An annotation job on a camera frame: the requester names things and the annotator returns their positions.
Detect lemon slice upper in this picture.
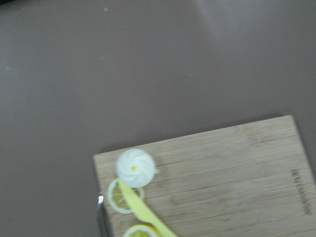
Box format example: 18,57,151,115
123,224,160,237

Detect yellow plastic knife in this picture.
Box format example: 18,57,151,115
118,179,177,237

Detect bamboo cutting board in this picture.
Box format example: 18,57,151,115
92,115,316,237

